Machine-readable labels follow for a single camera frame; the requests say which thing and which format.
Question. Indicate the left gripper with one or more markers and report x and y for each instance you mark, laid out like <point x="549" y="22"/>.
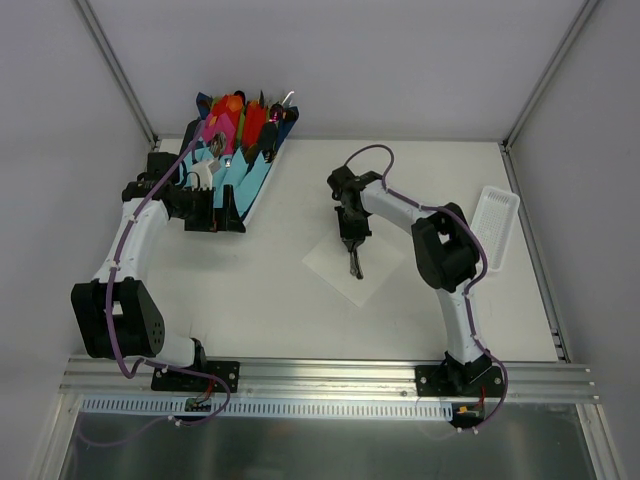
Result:
<point x="208" y="211"/>

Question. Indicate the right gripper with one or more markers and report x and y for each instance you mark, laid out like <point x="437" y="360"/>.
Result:
<point x="354" y="236"/>

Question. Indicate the white paper napkin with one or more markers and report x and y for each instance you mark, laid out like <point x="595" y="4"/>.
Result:
<point x="330" y="260"/>

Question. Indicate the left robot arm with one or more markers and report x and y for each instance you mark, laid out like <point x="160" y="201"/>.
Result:
<point x="116" y="314"/>

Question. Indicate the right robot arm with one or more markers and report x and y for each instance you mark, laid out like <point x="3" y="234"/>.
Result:
<point x="446" y="255"/>

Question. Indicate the light blue rolled napkin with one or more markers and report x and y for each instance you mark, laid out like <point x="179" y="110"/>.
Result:
<point x="246" y="176"/>

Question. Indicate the pink rolled napkin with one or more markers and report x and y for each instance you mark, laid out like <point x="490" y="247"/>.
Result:
<point x="219" y="130"/>

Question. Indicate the dark navy rolled napkin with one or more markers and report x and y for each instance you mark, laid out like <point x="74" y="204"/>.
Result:
<point x="287" y="120"/>

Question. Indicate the white tray of rolled napkins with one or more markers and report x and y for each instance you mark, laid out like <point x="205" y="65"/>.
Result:
<point x="265" y="140"/>

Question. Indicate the small white perforated basket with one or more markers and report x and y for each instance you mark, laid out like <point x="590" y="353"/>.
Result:
<point x="493" y="223"/>

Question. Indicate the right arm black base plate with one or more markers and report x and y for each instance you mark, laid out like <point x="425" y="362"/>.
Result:
<point x="452" y="380"/>

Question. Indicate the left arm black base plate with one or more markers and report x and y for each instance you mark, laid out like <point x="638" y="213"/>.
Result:
<point x="216" y="372"/>

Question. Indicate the aluminium mounting rail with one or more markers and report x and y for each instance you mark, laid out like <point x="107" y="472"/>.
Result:
<point x="525" y="382"/>

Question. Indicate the white slotted cable duct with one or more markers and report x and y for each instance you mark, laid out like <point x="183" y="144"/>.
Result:
<point x="269" y="408"/>

